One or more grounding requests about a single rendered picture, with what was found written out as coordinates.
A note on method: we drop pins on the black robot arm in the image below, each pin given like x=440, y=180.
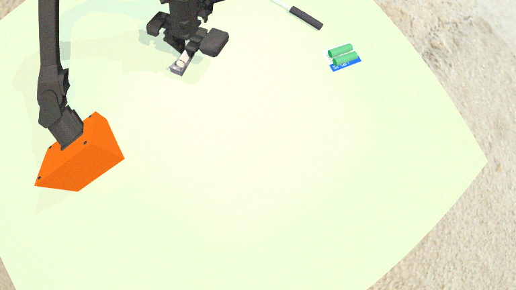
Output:
x=62, y=121

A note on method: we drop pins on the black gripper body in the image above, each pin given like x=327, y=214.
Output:
x=210, y=43

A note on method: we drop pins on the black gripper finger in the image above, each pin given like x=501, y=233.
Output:
x=191, y=49
x=177, y=43

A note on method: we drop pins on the white and green battery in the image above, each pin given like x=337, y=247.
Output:
x=183, y=59

